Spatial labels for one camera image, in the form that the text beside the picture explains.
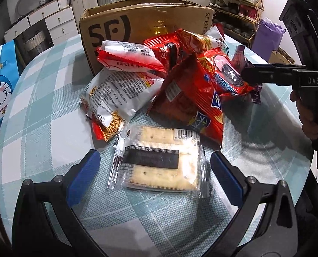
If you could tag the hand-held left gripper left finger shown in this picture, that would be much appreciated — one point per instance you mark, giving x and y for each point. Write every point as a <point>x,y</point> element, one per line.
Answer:
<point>84,174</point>

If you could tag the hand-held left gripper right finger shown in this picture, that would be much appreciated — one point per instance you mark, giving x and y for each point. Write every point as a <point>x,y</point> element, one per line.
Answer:
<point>227,179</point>

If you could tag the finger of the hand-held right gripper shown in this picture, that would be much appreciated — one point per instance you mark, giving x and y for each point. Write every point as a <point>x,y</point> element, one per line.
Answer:
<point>285,66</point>
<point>266,76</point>

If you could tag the red cookie packet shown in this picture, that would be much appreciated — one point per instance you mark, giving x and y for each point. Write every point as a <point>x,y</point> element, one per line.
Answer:
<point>223,69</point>

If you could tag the clear cracker packet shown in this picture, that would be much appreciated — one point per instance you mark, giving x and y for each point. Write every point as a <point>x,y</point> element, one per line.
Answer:
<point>159,176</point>

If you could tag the white noodle snack packet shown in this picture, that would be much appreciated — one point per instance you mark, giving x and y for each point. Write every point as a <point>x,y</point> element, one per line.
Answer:
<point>116,93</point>

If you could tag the red and white snack packet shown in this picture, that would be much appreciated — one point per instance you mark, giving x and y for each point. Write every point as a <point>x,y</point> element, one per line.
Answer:
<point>129,52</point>

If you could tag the brown cardboard box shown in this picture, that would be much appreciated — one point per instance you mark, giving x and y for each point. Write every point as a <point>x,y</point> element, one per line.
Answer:
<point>148,18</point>

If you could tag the person's right hand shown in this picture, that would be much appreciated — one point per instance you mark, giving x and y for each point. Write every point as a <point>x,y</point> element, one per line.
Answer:
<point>309,123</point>

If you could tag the printed brown carton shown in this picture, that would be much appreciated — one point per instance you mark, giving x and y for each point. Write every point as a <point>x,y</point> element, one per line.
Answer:
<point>282,56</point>

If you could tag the small dark red packet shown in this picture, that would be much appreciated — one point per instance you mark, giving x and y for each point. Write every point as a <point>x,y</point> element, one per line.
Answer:
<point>255,96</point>

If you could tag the purple gift bag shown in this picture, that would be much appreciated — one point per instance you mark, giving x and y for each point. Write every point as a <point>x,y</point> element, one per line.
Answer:
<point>268,40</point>

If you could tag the red packet with blue lettering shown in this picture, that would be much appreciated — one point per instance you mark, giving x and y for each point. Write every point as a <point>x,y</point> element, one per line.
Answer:
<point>212,112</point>

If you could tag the wooden shoe rack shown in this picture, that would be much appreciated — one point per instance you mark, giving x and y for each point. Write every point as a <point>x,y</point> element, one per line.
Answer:
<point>258,5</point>

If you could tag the white foil snack packet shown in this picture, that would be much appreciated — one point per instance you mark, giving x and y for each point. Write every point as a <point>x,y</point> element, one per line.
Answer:
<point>215,33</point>

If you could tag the orange-red patterned snack packet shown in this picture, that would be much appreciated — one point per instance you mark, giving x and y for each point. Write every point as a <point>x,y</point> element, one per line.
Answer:
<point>196,41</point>

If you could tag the checkered tablecloth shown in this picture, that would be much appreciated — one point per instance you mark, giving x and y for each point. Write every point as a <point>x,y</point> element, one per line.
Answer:
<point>41,99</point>

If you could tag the dark red snack packet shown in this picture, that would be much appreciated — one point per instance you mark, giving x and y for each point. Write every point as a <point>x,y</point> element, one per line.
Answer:
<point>175,99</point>

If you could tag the red packet with black label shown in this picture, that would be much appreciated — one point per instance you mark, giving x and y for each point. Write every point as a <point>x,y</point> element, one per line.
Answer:
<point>161,48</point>

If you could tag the blue cartoon tote bag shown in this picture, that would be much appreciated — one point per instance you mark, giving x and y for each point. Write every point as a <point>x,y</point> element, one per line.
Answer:
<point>1,85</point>

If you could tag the woven laundry basket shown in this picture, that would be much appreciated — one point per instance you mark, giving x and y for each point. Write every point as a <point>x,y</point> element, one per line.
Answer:
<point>35,41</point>

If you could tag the white drawer desk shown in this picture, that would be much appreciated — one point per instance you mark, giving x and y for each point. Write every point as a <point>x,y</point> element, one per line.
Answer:
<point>60,18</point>

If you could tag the beige suitcase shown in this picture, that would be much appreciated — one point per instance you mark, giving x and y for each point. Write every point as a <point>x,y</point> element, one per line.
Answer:
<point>82,1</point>

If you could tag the grey arched frame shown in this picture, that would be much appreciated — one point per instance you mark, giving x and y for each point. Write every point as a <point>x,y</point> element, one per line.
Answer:
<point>19,4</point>

